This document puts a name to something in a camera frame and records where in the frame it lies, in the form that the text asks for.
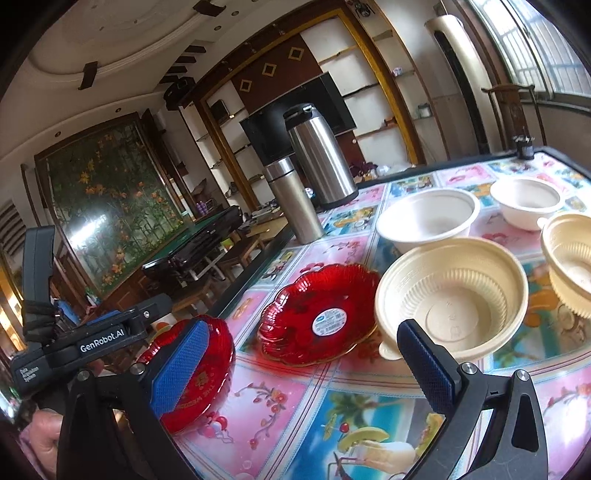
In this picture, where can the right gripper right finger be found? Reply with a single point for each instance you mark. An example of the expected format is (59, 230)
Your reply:
(514, 445)

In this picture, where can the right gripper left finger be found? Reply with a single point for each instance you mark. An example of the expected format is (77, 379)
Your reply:
(112, 426)

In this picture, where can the cream plastic bowl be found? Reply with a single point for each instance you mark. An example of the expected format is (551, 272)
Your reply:
(469, 295)
(565, 242)

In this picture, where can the red glass plate with label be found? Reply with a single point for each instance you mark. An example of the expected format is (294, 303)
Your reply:
(319, 317)

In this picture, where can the white foam bowl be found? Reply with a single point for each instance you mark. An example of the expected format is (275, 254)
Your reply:
(527, 203)
(427, 217)

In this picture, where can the person's left hand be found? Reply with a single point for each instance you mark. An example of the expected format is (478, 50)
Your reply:
(39, 441)

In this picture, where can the colourful printed tablecloth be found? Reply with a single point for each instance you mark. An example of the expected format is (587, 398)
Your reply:
(361, 416)

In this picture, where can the green mahjong table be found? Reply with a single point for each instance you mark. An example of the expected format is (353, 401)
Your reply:
(190, 247)

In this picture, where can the wooden stool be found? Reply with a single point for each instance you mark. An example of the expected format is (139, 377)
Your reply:
(239, 254)

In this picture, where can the slim steel thermos flask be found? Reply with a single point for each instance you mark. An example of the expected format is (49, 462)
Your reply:
(293, 199)

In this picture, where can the large steel thermos jug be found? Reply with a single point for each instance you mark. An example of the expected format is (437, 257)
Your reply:
(320, 156)

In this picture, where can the small black table clamp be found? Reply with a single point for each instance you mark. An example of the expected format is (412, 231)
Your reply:
(524, 145)

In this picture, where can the standing air conditioner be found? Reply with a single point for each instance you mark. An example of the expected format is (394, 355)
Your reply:
(471, 77)

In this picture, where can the dark wooden chair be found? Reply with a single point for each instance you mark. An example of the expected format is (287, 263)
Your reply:
(508, 110)

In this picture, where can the black flat television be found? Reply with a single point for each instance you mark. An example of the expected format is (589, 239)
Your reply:
(267, 128)

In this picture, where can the floral wall painting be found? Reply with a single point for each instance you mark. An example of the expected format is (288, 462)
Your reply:
(110, 200)

